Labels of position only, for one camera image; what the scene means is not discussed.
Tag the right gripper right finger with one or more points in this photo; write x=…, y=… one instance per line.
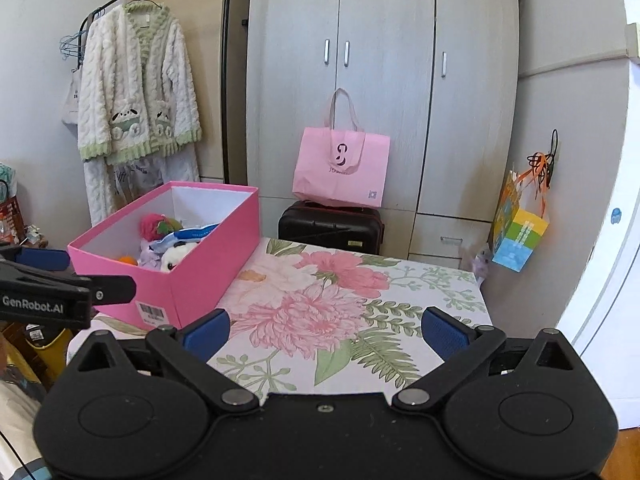
x=463, y=351

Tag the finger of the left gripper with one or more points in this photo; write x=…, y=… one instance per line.
x=44, y=259
x=112, y=289

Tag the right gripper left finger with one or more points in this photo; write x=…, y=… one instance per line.
x=183, y=356

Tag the orange plush ball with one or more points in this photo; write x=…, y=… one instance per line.
x=128, y=259

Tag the pink strawberry plush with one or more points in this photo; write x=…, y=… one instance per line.
x=154, y=227

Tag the blue wet wipes pack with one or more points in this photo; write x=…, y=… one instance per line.
x=192, y=235

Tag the purple kuromi plush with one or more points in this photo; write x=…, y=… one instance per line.
x=149, y=259

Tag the pink cardboard box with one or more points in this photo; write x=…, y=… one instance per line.
x=196, y=285

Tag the floral tablecloth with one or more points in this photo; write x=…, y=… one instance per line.
x=306, y=319

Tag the white door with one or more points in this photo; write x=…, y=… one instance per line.
x=601, y=319

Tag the colourful paper gift bag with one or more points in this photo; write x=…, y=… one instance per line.
x=520, y=221

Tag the black suitcase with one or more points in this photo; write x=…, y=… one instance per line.
x=346, y=228

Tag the cream fluffy cardigan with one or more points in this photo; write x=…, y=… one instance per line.
x=137, y=95

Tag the pink tote bag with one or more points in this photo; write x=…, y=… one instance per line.
x=341, y=168

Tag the grey wardrobe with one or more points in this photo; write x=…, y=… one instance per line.
x=438, y=77

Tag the black clothes rack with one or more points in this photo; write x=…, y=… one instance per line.
x=205, y=24

